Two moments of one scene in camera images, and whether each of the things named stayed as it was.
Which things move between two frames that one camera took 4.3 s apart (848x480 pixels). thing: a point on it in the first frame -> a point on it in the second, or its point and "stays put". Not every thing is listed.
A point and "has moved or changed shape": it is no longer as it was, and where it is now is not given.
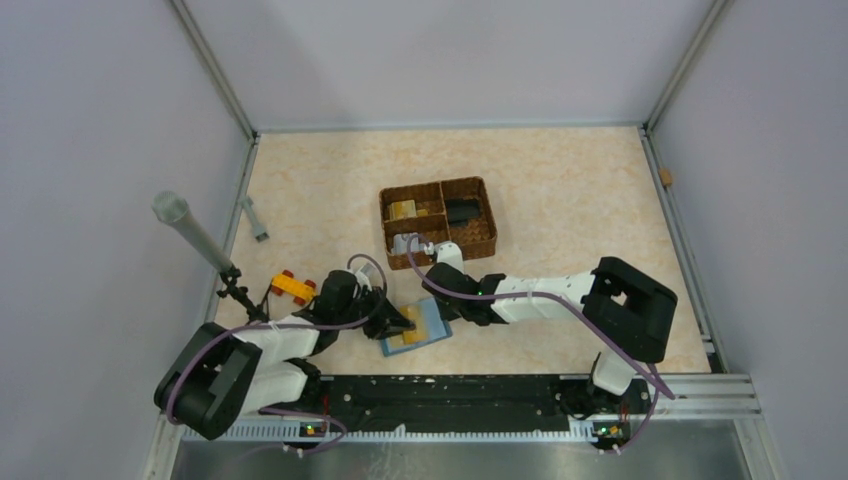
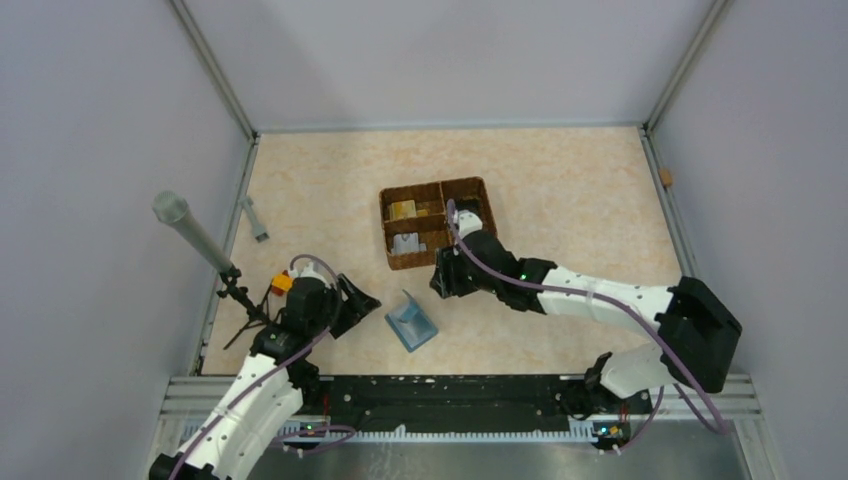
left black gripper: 388,320 -> 353,308
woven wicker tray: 456,210 stays put
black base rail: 356,403 stays put
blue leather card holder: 436,326 has moved or changed shape
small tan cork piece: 666,176 stays put
